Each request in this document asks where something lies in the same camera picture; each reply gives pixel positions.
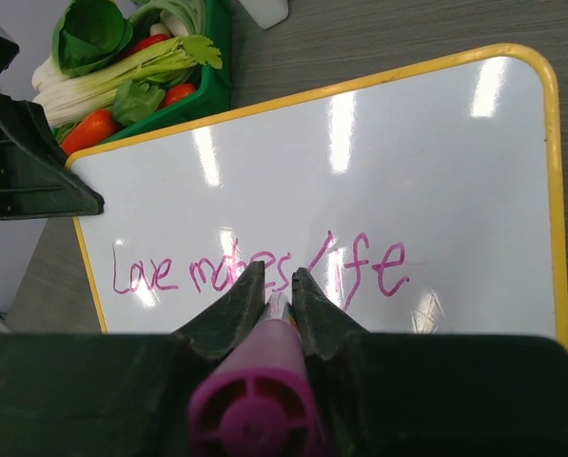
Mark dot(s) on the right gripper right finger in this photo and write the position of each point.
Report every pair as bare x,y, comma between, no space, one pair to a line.
405,394

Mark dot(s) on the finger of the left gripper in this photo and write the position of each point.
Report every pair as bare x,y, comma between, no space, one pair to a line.
34,182

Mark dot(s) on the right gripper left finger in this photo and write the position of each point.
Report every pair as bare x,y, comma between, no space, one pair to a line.
117,394

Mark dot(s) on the white marker purple cap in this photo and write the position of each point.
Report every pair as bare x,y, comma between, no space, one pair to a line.
259,401

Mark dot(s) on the orange framed whiteboard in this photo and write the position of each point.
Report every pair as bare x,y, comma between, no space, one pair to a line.
427,198

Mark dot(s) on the orange carrot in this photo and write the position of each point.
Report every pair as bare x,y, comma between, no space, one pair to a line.
94,129

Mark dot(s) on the bok choy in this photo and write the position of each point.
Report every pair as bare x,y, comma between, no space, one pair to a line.
86,38

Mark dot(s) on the red tomato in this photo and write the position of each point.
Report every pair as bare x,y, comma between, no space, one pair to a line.
177,93

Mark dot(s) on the celery stalks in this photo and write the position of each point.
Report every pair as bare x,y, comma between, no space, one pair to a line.
173,55

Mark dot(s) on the green plastic tray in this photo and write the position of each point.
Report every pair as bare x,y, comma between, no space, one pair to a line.
136,104

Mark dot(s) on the green onion bundle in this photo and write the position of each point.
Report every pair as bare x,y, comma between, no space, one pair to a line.
189,14

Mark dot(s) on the white bottle grey cap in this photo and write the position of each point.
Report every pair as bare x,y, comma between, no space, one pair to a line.
266,13

